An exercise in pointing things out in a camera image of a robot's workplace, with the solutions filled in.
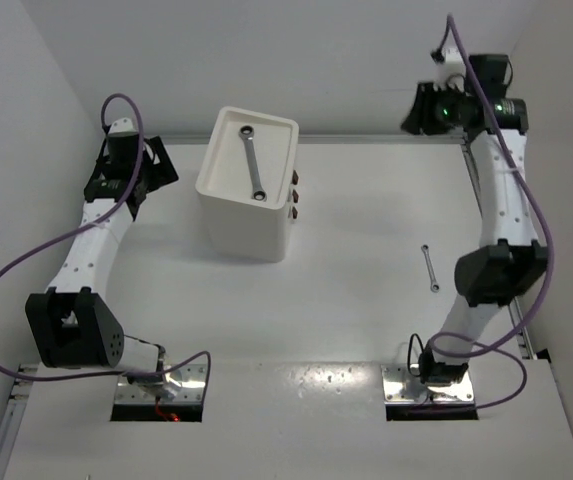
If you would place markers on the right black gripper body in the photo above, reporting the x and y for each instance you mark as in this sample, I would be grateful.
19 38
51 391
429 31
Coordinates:
444 111

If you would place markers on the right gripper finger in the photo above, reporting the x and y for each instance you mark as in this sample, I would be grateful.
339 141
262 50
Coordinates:
422 98
414 123

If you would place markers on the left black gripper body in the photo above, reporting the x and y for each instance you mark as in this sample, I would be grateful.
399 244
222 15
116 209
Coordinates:
144 169

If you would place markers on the white drawer cabinet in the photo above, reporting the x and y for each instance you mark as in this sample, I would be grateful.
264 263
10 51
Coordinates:
238 225

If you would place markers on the long silver ratchet wrench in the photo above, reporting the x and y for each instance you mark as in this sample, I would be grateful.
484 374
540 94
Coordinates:
246 134

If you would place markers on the small silver wrench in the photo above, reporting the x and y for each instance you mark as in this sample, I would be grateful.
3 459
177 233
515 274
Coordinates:
434 284

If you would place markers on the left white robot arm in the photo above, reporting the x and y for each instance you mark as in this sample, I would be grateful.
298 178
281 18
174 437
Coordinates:
72 325

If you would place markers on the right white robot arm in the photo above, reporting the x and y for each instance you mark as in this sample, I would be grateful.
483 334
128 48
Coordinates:
470 94

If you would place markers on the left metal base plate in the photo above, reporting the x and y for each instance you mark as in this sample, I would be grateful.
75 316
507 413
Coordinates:
184 386

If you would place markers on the metal base plate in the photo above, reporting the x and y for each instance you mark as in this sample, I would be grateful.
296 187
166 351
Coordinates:
184 386
401 388

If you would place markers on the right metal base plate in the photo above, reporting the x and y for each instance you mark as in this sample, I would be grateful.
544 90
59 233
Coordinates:
401 388

